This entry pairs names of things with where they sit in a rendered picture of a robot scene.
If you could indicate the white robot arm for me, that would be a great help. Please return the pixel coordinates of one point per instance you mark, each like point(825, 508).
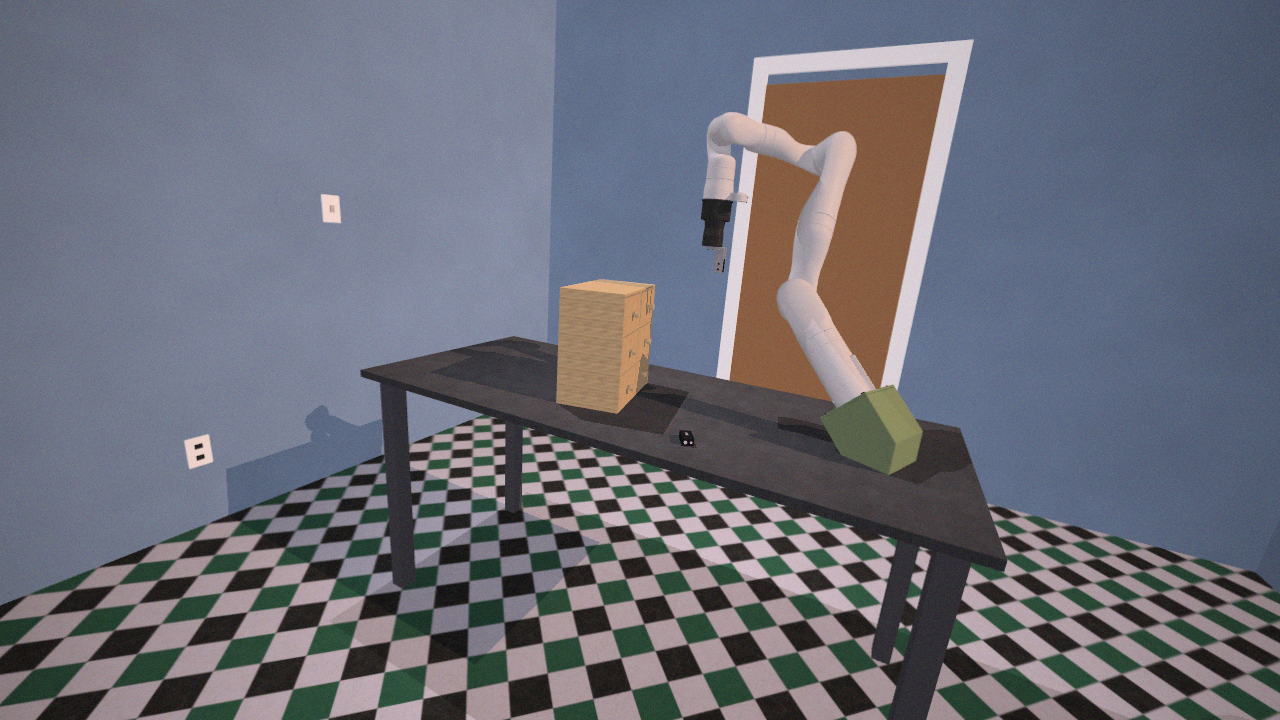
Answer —
point(839, 371)

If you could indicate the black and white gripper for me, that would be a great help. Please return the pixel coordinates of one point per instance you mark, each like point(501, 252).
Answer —
point(716, 210)

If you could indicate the light wooden chest of drawers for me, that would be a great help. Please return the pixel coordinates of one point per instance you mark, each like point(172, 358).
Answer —
point(590, 342)

